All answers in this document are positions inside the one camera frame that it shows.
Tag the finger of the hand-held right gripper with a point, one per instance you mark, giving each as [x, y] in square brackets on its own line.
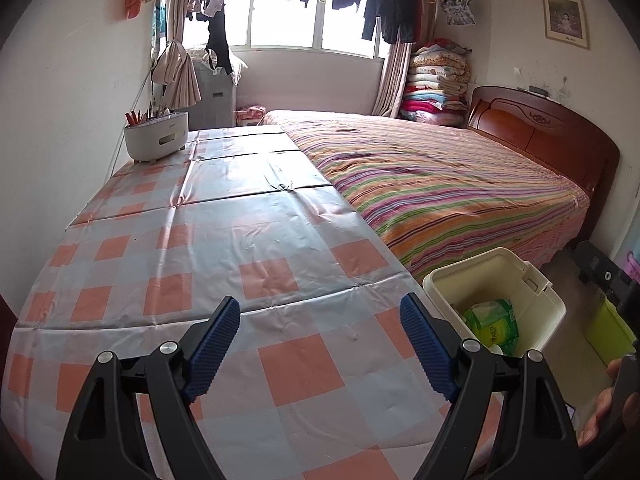
[600, 265]

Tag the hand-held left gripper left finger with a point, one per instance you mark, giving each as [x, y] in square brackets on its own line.
[212, 355]

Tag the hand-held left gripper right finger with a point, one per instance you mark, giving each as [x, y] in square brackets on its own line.
[425, 350]

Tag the green wet wipes packet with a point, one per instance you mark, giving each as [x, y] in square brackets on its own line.
[492, 325]

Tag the cream plastic bin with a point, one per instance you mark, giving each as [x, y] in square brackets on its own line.
[480, 275]

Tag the person's right hand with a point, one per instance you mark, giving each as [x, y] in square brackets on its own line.
[595, 420]

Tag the yellow green floor container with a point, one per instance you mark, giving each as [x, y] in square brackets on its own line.
[607, 332]

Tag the wooden headboard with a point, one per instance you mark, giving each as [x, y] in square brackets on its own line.
[550, 140]

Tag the bed with striped sheet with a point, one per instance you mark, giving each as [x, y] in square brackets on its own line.
[440, 185]

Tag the small device on headboard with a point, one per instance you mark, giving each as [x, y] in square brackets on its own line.
[532, 91]

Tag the white utensil holder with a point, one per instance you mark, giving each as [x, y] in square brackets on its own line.
[157, 137]

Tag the pink stool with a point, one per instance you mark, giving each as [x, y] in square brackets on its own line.
[250, 116]

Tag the stack of folded quilts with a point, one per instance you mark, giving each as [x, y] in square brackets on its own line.
[435, 85]

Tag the bundle of chopsticks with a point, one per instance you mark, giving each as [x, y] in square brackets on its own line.
[145, 115]

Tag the grey washing machine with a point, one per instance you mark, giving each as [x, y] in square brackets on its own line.
[215, 100]

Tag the beige window curtain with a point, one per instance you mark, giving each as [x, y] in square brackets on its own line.
[392, 82]

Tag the tied striped beige curtain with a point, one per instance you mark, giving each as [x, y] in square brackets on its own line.
[177, 70]

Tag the floral hanging garment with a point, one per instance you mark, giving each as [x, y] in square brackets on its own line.
[457, 2]

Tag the black hanging garment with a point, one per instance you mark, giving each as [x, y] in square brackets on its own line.
[219, 40]

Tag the row of hanging clothes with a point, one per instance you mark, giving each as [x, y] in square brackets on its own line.
[385, 0]

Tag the window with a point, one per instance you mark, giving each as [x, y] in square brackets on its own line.
[300, 25]

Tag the sock drying hanger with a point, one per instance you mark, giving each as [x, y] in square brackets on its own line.
[207, 0]

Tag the framed wall picture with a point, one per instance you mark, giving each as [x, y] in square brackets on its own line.
[565, 20]

